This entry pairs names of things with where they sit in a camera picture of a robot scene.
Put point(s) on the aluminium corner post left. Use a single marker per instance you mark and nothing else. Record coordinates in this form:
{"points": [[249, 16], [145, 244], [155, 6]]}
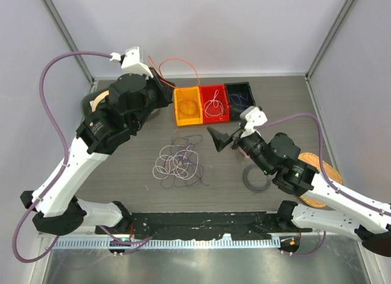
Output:
{"points": [[66, 36]]}

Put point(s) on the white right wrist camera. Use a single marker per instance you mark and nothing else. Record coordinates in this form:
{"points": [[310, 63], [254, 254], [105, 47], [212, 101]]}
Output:
{"points": [[250, 120]]}

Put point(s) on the black plastic bin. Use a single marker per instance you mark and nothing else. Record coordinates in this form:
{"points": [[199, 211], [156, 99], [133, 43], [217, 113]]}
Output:
{"points": [[239, 97]]}

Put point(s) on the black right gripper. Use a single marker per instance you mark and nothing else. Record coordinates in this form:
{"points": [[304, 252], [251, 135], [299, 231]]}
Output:
{"points": [[222, 140]]}

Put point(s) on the aluminium rail frame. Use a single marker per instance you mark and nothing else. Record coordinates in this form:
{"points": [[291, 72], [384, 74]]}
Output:
{"points": [[118, 243]]}

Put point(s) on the dark green plastic tray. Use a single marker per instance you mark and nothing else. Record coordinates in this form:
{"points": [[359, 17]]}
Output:
{"points": [[86, 103]]}

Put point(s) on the aluminium corner post right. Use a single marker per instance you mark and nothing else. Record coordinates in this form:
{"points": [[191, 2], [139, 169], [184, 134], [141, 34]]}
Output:
{"points": [[337, 24]]}

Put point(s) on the beige wooden plate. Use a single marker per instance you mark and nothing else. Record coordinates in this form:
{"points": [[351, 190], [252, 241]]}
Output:
{"points": [[98, 99]]}

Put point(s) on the yellow plastic bin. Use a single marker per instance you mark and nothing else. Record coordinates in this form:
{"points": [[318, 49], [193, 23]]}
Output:
{"points": [[188, 107]]}

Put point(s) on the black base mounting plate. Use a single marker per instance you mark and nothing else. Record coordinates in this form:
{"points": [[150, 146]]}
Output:
{"points": [[204, 226]]}

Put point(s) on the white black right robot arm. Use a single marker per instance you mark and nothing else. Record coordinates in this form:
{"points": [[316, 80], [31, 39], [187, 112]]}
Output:
{"points": [[351, 214]]}

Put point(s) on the aluminium corner post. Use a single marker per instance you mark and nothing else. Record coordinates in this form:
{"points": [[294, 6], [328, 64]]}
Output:
{"points": [[66, 36], [337, 24]]}

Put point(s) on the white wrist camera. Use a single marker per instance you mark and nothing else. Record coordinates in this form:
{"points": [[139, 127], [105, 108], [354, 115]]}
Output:
{"points": [[132, 62], [250, 120]]}

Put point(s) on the red plastic bin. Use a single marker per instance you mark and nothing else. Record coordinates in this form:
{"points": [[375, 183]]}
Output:
{"points": [[214, 102]]}

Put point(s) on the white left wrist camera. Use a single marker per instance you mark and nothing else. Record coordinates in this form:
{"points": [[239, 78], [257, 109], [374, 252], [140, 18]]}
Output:
{"points": [[132, 62]]}

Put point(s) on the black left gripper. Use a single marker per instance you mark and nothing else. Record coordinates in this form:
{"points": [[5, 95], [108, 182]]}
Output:
{"points": [[165, 90]]}

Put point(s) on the pink white mug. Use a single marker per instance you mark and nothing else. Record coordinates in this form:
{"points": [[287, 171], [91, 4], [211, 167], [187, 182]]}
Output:
{"points": [[245, 155]]}

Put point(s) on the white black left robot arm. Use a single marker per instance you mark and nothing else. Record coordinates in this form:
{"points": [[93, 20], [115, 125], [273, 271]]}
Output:
{"points": [[116, 115]]}

